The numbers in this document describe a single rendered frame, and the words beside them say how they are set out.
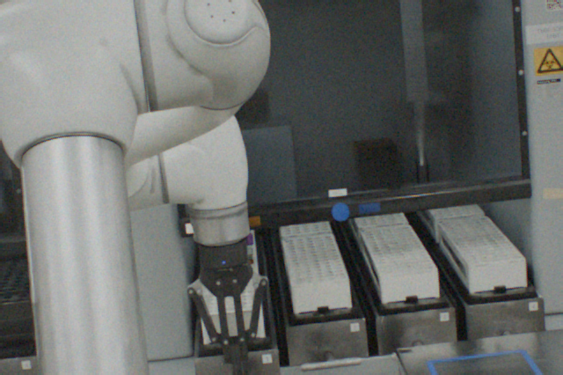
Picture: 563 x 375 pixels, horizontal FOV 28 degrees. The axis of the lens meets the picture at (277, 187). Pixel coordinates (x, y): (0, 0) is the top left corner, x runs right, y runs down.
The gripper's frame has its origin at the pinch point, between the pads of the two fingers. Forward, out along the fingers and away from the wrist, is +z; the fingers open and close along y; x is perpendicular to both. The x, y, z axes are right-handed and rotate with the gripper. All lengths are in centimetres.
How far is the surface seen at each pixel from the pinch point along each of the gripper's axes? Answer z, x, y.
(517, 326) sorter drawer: 3.9, -10.9, -47.7
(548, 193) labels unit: -16, -20, -57
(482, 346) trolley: -1.9, 10.5, -37.2
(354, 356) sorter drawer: 5.8, -11.0, -19.6
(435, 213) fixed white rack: -7, -51, -42
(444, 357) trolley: -1.9, 13.1, -30.9
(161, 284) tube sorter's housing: -7.9, -20.0, 12.0
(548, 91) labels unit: -34, -20, -57
